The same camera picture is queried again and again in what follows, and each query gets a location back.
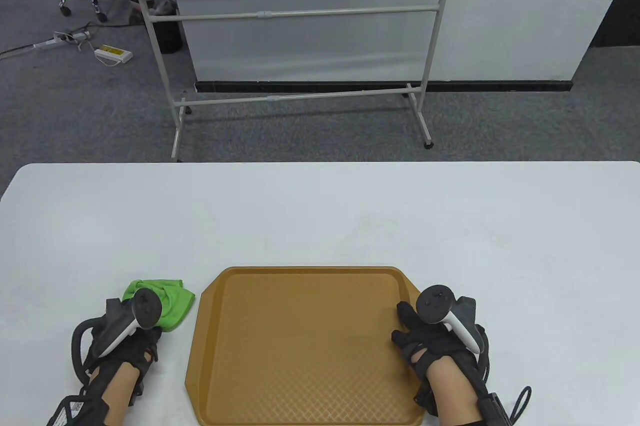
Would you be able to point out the person's right hand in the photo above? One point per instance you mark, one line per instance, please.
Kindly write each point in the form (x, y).
(425, 341)

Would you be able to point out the person's left hand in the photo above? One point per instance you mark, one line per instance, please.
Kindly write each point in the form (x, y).
(145, 346)

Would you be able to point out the green square towel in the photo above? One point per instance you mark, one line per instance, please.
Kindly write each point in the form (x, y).
(175, 306)

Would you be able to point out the brown plastic food tray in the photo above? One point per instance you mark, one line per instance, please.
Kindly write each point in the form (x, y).
(300, 346)

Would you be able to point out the person's left forearm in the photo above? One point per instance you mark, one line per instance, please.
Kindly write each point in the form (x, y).
(117, 396)

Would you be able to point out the person's right forearm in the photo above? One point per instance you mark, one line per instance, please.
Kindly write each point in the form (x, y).
(452, 396)

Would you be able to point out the black white left controller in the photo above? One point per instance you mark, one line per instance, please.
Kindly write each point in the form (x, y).
(145, 308)

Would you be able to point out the black white controller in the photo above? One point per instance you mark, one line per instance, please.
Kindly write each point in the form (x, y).
(145, 308)
(435, 303)

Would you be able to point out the black white right controller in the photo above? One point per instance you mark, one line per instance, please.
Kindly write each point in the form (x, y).
(435, 303)

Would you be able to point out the white yellow-labelled power strip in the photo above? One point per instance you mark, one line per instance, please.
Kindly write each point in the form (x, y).
(115, 53)

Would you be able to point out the black trash bin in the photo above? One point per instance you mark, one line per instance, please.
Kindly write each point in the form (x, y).
(170, 36)

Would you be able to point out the gray bag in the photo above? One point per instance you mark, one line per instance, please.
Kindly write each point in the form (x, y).
(122, 9)

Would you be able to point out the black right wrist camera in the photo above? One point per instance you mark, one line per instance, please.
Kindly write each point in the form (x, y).
(494, 411)

